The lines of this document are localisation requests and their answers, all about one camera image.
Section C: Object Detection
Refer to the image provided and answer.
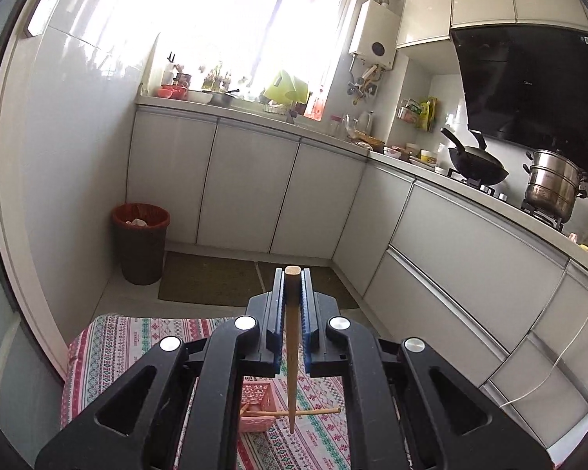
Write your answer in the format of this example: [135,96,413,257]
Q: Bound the gas hob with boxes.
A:
[446,169,566,233]

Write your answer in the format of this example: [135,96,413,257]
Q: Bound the brown wicker basket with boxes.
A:
[353,130,386,154]

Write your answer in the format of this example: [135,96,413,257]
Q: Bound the black wok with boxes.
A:
[440,127,510,187]

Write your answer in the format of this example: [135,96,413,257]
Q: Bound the wall spice rack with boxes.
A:
[397,97,439,133]

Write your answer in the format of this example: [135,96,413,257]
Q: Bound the white drawer cabinet run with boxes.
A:
[333,157,588,451]

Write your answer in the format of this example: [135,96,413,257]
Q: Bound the white base cabinet row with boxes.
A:
[126,105,369,260]

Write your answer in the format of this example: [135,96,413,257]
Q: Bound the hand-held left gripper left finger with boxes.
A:
[34,267,287,470]

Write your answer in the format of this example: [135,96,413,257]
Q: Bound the black range hood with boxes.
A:
[450,24,588,182]

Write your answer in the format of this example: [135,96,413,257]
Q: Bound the water heater pipes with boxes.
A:
[348,63,379,106]

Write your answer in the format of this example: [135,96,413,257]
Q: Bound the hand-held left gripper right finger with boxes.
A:
[298,267,554,470]

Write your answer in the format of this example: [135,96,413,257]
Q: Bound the red liquid bottle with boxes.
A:
[304,85,327,121]

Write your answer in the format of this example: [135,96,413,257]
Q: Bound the stainless steel steamer pot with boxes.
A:
[522,149,588,220]

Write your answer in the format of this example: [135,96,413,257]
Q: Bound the metal cooking pot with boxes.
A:
[208,89,241,107]

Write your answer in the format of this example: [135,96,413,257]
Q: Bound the wooden chopstick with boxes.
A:
[285,265,302,434]
[240,407,341,420]

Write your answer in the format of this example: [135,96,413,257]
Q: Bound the white cable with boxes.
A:
[500,206,588,407]

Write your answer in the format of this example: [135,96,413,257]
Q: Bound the frosted glass sliding door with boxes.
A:
[0,0,79,470]

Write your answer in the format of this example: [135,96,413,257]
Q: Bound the kitchen window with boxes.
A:
[152,0,361,103]

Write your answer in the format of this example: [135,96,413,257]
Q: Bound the white water heater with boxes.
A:
[349,0,401,70]

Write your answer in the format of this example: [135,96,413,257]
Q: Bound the pink perforated chopstick basket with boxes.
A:
[238,382,278,434]

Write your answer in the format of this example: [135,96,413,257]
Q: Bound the dark brown trash bin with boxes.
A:
[111,202,171,286]

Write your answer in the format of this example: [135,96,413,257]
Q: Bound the patterned striped tablecloth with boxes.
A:
[61,313,354,470]

